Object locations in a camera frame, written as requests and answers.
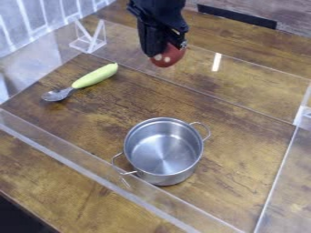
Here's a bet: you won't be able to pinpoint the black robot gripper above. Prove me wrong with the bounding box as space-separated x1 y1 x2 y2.
126 0 188 57

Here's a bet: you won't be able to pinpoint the red spotted toy mushroom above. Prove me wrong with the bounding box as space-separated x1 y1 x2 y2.
149 44 185 67

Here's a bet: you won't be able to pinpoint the silver metal pot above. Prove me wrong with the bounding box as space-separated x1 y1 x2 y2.
110 117 210 187

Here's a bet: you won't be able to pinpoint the black bar on table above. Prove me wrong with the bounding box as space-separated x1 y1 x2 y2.
196 4 277 29

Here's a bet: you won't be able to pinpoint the clear acrylic front barrier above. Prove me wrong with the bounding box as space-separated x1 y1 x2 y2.
0 108 244 233

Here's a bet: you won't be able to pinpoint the clear acrylic triangular bracket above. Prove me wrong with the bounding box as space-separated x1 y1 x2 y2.
69 20 106 54

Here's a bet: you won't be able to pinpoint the green handled metal spoon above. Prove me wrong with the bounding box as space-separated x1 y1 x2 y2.
41 63 117 102

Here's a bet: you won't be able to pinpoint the clear acrylic right bracket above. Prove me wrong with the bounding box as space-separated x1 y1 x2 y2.
292 83 311 131

